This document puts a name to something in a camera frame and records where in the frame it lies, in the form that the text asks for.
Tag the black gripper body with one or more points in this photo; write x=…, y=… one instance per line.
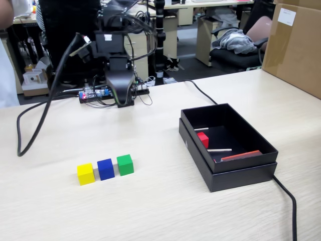
x=110, y=45

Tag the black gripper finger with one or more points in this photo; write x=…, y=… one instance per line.
x=113, y=93
x=120, y=85

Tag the green cube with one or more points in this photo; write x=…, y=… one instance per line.
x=125, y=165

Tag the blue cube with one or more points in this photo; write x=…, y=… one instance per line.
x=105, y=170

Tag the yellow cube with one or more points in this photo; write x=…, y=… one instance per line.
x=86, y=174

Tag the red cube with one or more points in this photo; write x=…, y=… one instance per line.
x=203, y=139

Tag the person's forearm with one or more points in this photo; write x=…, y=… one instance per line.
x=5, y=12

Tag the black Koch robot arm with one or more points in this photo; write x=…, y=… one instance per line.
x=113, y=22

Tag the small cardboard box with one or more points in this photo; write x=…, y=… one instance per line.
x=35, y=88

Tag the black box tray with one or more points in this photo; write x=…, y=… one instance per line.
x=245, y=164

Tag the black open box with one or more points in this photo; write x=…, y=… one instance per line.
x=240, y=180

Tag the large cardboard box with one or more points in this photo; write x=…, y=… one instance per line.
x=296, y=50

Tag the beige three-drawer cabinet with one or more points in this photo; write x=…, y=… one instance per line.
x=140, y=65

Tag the black laptop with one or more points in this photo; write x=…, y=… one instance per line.
x=125, y=5

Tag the tall black chair back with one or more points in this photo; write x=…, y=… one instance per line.
x=67, y=25

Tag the white packet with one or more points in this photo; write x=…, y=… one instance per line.
x=170, y=80

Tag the black vertical pole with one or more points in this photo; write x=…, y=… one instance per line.
x=159, y=37

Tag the person in striped shirt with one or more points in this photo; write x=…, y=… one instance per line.
x=40, y=22

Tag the long beige office desk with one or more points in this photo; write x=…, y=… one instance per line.
x=220, y=3
x=178, y=9

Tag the small yellow item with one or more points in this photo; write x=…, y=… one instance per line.
x=29, y=68

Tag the short white stick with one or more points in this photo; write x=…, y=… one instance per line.
x=201, y=129

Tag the person's white shirt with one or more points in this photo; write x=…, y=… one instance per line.
x=6, y=75

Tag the long white stick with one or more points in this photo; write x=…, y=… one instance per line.
x=219, y=150

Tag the grey clothing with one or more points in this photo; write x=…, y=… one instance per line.
x=235, y=41

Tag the flat orange block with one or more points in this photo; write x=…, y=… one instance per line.
x=240, y=156

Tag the black office chair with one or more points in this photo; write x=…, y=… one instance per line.
x=260, y=27

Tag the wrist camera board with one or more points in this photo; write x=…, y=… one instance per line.
x=80, y=47

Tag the narrow beige pedestal cabinet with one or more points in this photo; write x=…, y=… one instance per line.
x=171, y=35

